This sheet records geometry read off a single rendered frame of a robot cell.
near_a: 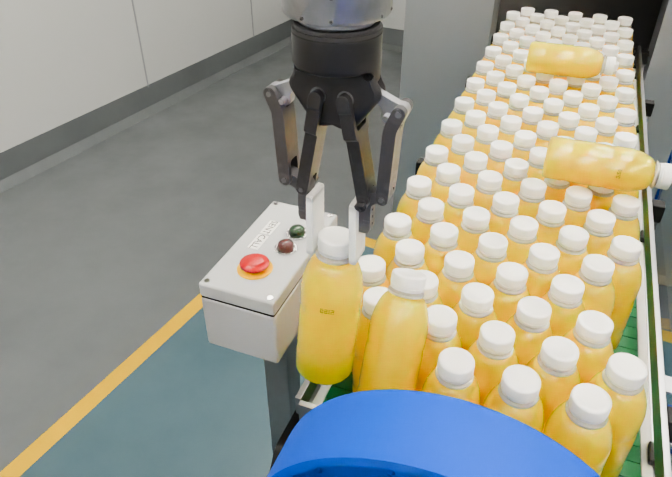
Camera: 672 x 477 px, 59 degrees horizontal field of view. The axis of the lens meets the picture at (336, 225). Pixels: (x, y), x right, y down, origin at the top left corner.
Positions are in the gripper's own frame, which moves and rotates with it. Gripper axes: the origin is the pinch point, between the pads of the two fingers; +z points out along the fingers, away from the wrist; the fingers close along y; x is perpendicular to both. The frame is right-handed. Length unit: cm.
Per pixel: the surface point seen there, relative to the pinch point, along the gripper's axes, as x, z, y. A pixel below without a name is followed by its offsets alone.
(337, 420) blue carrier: -20.8, 1.3, 8.5
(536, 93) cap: 81, 14, 13
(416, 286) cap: 4.0, 8.6, 7.9
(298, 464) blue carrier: -24.1, 2.8, 6.9
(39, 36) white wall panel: 181, 59, -235
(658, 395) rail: 13.6, 24.1, 36.8
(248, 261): 3.5, 10.8, -12.8
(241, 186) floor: 180, 122, -123
